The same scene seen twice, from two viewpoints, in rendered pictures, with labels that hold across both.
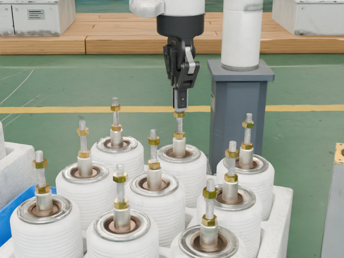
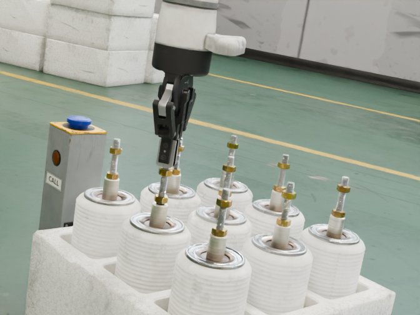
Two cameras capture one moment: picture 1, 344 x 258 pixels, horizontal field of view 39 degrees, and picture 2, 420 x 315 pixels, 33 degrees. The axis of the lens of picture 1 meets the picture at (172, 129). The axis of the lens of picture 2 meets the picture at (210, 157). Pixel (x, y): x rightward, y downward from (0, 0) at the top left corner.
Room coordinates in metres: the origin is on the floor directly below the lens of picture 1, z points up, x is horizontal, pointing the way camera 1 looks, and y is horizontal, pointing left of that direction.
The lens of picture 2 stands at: (1.57, 0.46, 0.57)
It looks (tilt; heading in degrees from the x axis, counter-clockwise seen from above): 13 degrees down; 207
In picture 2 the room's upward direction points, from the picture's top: 9 degrees clockwise
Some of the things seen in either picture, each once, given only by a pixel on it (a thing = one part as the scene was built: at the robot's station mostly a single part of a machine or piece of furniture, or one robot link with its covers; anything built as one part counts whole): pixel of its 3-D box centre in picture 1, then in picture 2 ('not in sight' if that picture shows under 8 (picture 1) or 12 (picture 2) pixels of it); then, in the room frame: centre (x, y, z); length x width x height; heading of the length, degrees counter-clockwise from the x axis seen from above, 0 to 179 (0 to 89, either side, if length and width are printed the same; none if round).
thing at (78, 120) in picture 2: not in sight; (79, 123); (0.64, -0.27, 0.32); 0.04 x 0.04 x 0.02
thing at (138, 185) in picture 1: (154, 184); (221, 215); (0.67, 0.03, 0.25); 0.08 x 0.08 x 0.01
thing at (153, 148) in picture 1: (153, 153); (227, 181); (0.67, 0.03, 0.30); 0.01 x 0.01 x 0.08
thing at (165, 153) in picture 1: (179, 153); (157, 224); (0.78, -0.01, 0.25); 0.08 x 0.08 x 0.01
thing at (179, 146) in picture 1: (179, 147); (158, 215); (0.78, -0.01, 0.26); 0.02 x 0.02 x 0.03
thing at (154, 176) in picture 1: (154, 177); (222, 207); (0.67, 0.03, 0.26); 0.02 x 0.02 x 0.03
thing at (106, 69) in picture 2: not in sight; (96, 61); (-1.50, -1.90, 0.09); 0.39 x 0.39 x 0.18; 5
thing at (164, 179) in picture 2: (179, 125); (162, 186); (0.78, -0.01, 0.31); 0.01 x 0.01 x 0.08
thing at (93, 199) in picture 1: (89, 221); (267, 306); (0.71, 0.14, 0.16); 0.10 x 0.10 x 0.18
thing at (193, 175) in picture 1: (178, 199); (147, 285); (0.78, -0.01, 0.16); 0.10 x 0.10 x 0.18
